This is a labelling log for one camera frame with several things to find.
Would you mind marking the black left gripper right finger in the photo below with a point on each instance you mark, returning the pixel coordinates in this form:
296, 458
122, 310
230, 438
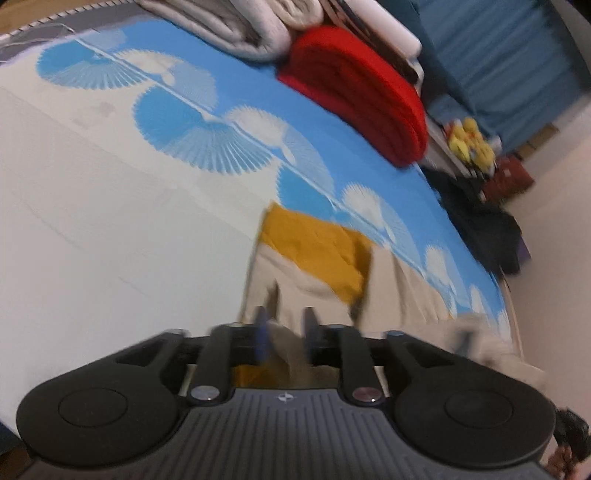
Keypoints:
371, 370

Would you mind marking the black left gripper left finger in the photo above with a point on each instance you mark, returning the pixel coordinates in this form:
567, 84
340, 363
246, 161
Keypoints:
199, 369

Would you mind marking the beige and mustard jacket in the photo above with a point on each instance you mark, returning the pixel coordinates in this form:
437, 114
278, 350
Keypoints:
301, 261

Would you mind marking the black clothing pile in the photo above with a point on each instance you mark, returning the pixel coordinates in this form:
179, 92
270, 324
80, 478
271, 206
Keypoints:
492, 235

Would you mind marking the blue white patterned bedsheet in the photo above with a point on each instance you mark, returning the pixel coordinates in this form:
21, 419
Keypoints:
137, 164

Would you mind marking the red box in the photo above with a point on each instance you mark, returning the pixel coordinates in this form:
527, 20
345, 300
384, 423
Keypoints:
509, 180

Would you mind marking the yellow plush toys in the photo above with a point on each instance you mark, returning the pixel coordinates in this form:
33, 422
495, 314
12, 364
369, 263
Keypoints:
468, 144

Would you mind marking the folded red blanket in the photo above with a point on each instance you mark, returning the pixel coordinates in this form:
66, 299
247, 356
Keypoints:
341, 73

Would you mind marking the folded grey white blanket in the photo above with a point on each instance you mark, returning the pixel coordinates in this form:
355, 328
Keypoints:
253, 30

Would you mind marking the blue curtain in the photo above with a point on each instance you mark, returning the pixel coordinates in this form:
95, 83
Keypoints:
511, 65

